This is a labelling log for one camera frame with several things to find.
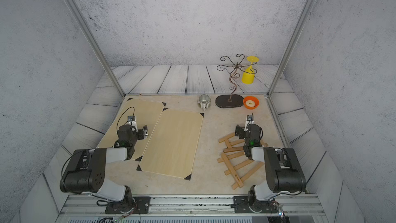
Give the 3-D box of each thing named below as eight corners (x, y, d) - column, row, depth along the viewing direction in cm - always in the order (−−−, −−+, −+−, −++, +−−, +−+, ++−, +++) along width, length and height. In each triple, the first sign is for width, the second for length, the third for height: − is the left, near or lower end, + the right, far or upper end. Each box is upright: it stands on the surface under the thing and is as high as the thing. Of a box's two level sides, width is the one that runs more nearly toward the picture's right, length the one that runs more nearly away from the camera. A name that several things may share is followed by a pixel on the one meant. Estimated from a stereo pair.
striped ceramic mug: (194, 104, 115) (193, 99, 111) (204, 97, 120) (204, 92, 116) (204, 112, 110) (204, 107, 106) (214, 105, 115) (214, 99, 111)
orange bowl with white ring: (244, 109, 113) (245, 105, 110) (242, 99, 119) (243, 95, 116) (259, 109, 113) (260, 105, 110) (256, 99, 119) (257, 95, 116)
